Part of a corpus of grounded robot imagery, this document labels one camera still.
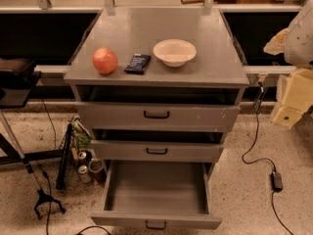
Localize black power cable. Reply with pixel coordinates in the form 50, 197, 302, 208
241, 81, 295, 235

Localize green snack bag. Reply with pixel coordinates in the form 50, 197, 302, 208
70, 116, 91, 149

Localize grey middle drawer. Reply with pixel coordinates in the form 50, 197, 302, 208
92, 140, 223, 163

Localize silver can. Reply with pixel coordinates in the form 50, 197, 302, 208
78, 151, 87, 162
78, 164, 92, 183

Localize black folded stand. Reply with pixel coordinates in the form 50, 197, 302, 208
56, 123, 72, 190

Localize black floor cable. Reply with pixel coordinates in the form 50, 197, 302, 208
75, 224, 112, 235

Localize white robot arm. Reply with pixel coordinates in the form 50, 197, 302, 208
263, 0, 313, 129

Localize black padded seat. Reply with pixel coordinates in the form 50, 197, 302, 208
0, 58, 41, 109

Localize black tripod stand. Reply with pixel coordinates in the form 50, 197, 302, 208
0, 111, 66, 218

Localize grey drawer cabinet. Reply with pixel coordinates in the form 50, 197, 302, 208
63, 6, 250, 168

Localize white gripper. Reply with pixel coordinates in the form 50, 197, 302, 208
272, 69, 313, 129

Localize dark blue snack bar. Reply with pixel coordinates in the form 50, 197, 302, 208
124, 54, 151, 74

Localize grey top drawer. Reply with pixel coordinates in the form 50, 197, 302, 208
75, 102, 239, 132

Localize silver can lower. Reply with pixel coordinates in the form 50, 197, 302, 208
78, 164, 92, 183

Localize silver can upper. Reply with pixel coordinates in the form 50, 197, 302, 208
78, 151, 87, 162

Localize red apple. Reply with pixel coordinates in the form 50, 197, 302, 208
93, 48, 118, 74

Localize black power adapter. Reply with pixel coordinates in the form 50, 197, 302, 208
271, 171, 283, 192

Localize grey drawer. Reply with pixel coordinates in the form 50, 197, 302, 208
91, 161, 221, 230
75, 102, 239, 132
92, 140, 223, 163

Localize brown round tin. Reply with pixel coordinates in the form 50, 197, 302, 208
88, 159, 106, 182

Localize grey bottom drawer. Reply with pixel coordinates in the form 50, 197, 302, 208
91, 161, 221, 230

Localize white bowl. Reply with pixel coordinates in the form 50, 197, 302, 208
153, 39, 197, 68

